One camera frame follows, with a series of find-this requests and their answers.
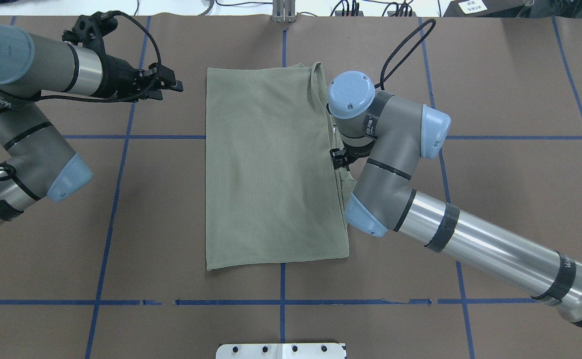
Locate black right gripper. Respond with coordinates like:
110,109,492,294
330,142,374,171

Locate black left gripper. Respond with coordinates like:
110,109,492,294
62,13,184,100

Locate olive green long-sleeve shirt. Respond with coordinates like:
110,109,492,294
205,63,356,271

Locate left robot arm grey silver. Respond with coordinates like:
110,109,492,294
0,10,183,225

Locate right robot arm grey silver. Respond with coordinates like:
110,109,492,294
327,71,582,329

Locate black box with white label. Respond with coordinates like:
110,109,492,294
442,0,533,18

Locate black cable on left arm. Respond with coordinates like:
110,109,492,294
0,10,164,182

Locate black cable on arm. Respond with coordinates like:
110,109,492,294
380,18,437,90
0,10,164,182

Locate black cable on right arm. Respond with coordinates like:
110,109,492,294
380,18,437,90

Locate grey aluminium camera post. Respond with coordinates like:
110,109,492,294
271,0,297,23

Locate black cables at table edge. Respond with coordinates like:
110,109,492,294
331,0,416,17

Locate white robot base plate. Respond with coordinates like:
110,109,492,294
215,343,348,359

